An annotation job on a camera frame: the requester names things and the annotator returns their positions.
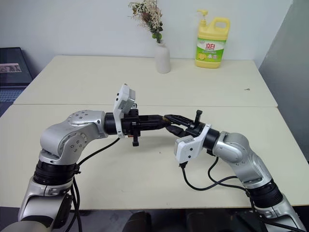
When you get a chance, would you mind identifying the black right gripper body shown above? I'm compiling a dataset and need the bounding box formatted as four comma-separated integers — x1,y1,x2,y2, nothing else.
185,109,207,139

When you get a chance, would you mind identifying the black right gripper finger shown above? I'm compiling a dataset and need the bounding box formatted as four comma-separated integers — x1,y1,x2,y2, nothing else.
169,125,188,138
165,114,196,128

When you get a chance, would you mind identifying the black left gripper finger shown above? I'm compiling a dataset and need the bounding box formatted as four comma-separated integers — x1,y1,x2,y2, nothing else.
141,121,168,131
141,115,166,124

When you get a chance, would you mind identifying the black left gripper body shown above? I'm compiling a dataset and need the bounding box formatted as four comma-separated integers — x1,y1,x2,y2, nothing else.
121,103,142,147

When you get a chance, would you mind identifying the brass padlock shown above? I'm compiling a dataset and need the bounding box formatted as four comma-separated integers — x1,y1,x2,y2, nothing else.
163,115,175,132

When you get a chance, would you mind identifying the white ceramic vase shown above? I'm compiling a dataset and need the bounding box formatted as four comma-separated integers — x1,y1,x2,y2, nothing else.
154,42,172,74

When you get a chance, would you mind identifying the yellow detergent pump bottle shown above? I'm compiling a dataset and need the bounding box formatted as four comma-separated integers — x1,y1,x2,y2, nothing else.
194,9,231,69

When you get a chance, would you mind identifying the dark rounded shape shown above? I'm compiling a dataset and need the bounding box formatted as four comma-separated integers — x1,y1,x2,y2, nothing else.
126,210,153,232

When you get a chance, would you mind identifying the dried flower bouquet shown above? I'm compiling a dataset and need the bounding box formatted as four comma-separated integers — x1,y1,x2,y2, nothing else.
127,0,164,44

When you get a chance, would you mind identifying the grey partition panel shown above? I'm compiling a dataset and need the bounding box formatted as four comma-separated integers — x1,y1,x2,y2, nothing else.
258,0,309,165

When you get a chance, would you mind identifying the black open laptop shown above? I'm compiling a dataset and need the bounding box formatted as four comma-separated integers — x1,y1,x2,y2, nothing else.
0,46,34,117

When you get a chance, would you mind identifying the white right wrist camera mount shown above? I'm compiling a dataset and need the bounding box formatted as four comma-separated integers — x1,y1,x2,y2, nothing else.
174,124,212,163

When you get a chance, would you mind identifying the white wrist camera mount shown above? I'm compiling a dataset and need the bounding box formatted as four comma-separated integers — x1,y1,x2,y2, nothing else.
112,84,137,139
174,124,212,163

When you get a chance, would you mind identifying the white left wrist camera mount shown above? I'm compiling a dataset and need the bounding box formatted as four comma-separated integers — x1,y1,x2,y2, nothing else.
112,84,137,139

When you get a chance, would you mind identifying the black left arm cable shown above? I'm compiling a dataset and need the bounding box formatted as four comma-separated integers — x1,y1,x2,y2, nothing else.
71,137,121,232

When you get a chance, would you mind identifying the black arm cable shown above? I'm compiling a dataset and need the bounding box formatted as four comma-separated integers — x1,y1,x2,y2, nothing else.
71,137,121,232
178,149,256,211

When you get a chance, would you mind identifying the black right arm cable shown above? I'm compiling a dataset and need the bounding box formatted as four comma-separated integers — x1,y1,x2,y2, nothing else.
178,149,256,211

